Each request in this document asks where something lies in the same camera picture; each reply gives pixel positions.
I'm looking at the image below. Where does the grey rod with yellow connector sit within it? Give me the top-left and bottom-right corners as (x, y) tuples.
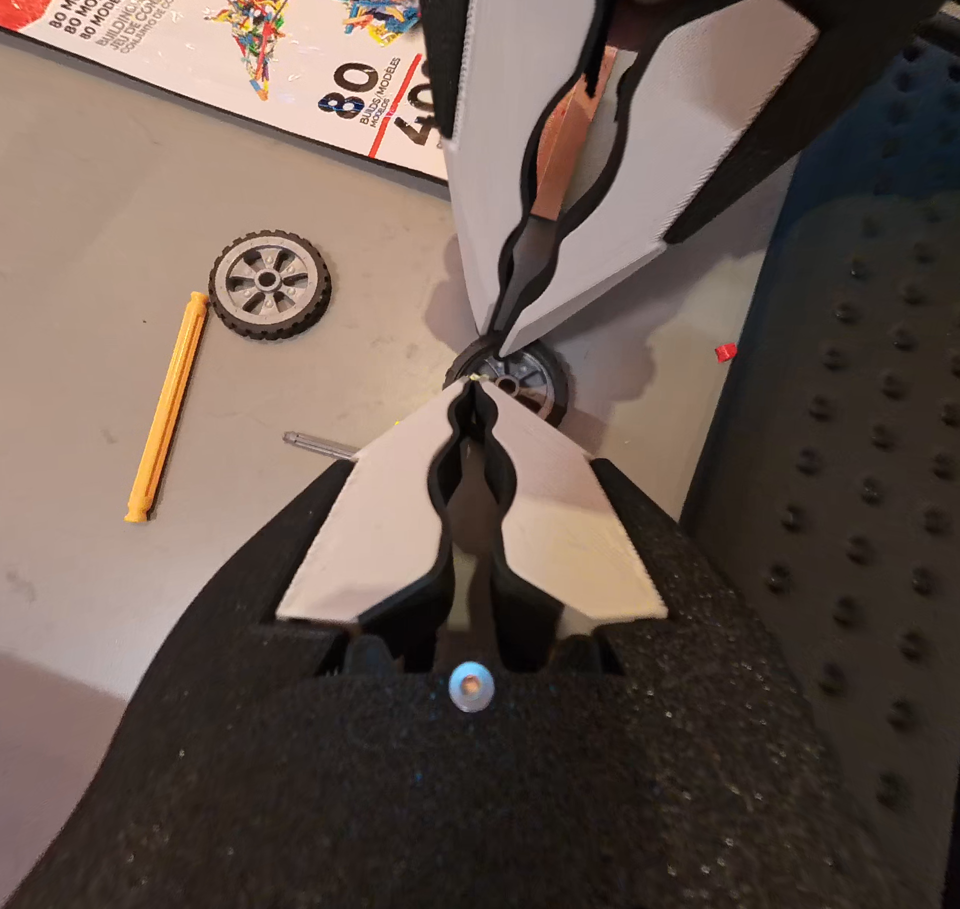
(282, 431), (360, 460)

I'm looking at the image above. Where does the long orange rod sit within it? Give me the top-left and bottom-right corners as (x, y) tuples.
(123, 291), (211, 525)

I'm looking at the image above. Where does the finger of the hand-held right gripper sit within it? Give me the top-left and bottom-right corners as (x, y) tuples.
(441, 0), (620, 342)
(498, 0), (820, 360)

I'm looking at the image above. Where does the black perforated pad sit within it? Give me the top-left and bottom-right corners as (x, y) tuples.
(678, 16), (960, 909)

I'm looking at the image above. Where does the grey toy wheel black tire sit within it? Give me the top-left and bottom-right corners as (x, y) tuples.
(207, 230), (333, 344)
(442, 335), (571, 430)

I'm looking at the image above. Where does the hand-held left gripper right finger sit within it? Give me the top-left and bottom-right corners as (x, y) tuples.
(478, 382), (669, 670)

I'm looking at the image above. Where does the K'nex building set booklet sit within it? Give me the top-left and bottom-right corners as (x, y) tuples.
(0, 0), (451, 184)

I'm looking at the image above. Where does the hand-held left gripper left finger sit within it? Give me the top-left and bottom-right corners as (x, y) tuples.
(276, 382), (475, 672)

